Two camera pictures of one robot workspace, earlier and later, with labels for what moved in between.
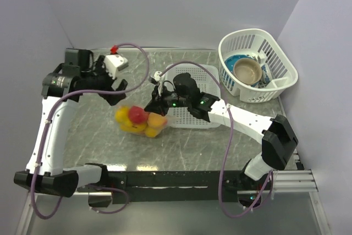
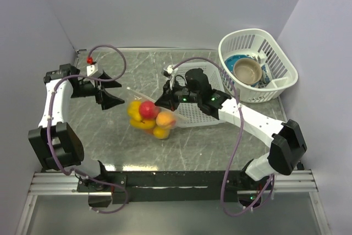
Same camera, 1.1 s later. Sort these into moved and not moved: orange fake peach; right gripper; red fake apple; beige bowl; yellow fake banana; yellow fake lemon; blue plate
Moved: yellow fake lemon; red fake apple; orange fake peach; yellow fake banana; right gripper
Not moved: beige bowl; blue plate
